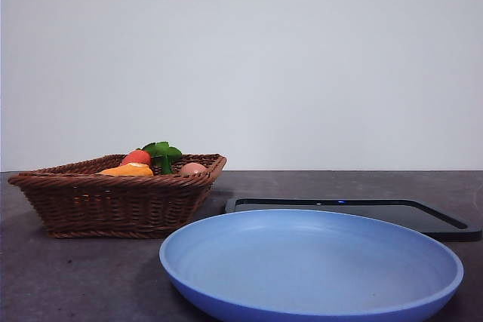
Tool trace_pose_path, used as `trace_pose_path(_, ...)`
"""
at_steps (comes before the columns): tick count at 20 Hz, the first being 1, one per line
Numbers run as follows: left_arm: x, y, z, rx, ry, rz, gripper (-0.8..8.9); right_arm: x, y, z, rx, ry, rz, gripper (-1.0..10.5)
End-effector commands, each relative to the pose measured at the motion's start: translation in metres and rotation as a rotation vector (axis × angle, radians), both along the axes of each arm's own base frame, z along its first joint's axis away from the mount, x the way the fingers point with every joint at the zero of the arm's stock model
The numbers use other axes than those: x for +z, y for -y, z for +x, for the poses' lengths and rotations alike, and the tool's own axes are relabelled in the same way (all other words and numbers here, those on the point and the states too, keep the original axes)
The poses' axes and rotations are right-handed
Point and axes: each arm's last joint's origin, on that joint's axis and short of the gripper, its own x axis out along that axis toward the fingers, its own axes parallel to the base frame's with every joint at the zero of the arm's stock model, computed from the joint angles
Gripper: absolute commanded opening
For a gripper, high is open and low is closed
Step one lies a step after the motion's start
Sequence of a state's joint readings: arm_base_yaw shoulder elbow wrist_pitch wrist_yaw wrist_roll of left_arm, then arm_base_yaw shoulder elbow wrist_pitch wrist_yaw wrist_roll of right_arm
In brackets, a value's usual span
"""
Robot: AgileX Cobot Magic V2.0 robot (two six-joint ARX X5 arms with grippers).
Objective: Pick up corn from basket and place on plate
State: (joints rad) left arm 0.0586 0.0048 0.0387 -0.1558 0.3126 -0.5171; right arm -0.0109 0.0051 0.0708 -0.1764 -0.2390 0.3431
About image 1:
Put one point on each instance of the black rectangular tray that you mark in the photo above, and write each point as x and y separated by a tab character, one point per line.
434	222

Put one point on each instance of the orange carrot with green leaves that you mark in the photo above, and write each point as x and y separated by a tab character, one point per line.
136	157

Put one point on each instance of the brown egg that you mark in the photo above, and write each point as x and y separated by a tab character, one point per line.
193	168

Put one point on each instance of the orange corn cob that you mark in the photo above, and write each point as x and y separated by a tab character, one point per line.
128	170

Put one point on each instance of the brown wicker basket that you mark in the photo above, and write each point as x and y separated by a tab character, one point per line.
113	205

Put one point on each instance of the blue plate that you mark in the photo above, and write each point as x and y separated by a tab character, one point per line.
309	261

